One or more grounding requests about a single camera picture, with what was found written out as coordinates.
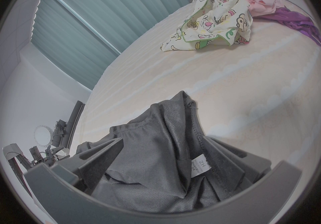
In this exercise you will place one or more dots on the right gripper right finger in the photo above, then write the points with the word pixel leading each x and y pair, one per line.
pixel 250 165

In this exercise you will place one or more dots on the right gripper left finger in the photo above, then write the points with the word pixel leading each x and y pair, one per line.
pixel 95 162

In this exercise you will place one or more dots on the black T-shirt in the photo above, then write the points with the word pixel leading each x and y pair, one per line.
pixel 155 147

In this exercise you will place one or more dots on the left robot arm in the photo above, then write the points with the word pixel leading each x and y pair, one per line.
pixel 37 155

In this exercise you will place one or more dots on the bed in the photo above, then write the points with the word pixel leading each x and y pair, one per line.
pixel 225 80

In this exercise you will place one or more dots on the black chest of drawers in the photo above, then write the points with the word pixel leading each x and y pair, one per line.
pixel 72 122

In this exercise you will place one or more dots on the dark grey garment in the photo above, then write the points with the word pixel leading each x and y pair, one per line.
pixel 58 127

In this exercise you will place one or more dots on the round white mirror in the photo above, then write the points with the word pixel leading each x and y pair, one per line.
pixel 42 135

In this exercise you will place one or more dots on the white printed pyjama top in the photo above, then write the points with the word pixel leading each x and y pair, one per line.
pixel 218 20

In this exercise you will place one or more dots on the purple garment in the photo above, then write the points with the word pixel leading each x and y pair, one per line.
pixel 296 20

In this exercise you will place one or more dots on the pink garment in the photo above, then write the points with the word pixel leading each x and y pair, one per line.
pixel 260 2

